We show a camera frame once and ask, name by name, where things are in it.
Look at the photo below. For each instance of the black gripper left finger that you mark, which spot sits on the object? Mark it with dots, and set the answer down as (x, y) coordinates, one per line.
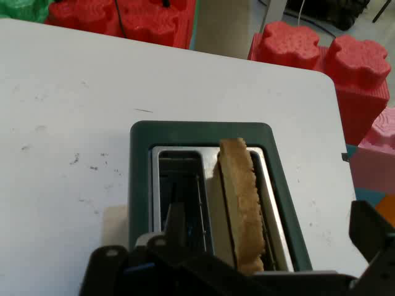
(160, 265)

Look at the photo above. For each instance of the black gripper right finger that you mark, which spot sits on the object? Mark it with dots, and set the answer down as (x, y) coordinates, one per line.
(375, 234)

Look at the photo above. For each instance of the orange foam floor mat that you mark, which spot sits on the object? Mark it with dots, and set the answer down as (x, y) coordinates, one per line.
(387, 208)

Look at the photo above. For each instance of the pink foam block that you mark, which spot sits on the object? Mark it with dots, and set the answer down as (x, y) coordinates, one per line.
(376, 160)

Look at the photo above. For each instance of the dark green two-slot toaster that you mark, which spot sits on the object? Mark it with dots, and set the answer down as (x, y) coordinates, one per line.
(287, 200)

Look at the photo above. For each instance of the toasted bread slice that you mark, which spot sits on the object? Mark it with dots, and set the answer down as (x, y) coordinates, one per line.
(243, 200)

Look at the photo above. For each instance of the red two-stud foam block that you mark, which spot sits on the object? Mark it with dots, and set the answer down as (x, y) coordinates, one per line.
(355, 77)

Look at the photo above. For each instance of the thin black rod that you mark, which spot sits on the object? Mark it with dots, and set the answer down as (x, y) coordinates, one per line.
(384, 10)

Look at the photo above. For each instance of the black bag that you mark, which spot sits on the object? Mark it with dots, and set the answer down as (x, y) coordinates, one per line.
(333, 10)

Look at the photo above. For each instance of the wide red foam block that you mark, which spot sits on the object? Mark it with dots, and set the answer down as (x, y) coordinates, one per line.
(145, 21)

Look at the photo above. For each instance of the green foam block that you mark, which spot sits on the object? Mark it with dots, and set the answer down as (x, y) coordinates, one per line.
(21, 9)

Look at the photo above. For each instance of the grey metal post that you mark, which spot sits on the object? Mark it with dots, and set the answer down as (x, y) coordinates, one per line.
(273, 12)

